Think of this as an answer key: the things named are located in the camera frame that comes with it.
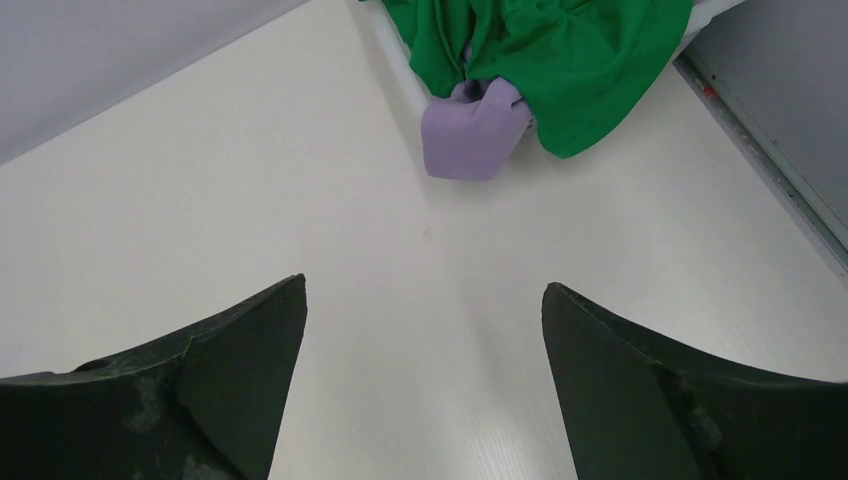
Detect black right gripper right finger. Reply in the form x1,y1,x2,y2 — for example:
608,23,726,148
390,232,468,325
542,283,847,479

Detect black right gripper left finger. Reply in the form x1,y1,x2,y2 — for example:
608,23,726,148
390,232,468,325
1,274,308,479

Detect green t-shirt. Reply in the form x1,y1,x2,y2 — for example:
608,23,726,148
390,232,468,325
384,0,694,158

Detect lavender t-shirt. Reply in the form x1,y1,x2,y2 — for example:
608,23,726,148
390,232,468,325
420,77,534,181

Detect aluminium frame rail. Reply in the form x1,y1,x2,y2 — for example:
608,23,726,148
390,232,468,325
673,56,847,285

